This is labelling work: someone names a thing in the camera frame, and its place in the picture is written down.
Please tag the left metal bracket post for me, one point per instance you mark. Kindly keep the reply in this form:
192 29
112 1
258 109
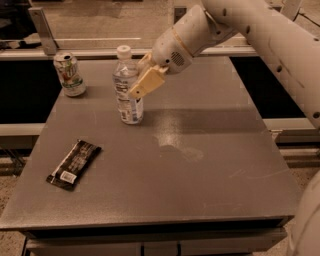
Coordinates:
49 45

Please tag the clear acrylic barrier panel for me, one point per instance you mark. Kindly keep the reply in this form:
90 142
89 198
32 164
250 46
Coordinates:
92 24

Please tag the green white soda can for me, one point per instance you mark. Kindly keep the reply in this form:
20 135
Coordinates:
66 66

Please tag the metal bracket post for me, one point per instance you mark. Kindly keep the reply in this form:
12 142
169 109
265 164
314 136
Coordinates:
49 45
179 12

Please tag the white robot base with cable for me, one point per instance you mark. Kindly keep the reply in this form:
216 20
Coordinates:
292 9

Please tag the middle metal bracket post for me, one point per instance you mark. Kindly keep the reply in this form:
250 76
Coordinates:
179 12

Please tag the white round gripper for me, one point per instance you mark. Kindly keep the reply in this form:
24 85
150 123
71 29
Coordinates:
169 50

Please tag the black rxbar chocolate wrapper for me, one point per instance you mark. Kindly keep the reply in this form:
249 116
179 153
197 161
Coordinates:
71 168

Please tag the clear plastic water bottle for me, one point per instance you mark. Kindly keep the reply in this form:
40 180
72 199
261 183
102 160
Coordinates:
124 76

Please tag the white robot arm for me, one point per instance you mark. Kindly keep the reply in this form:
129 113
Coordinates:
291 53

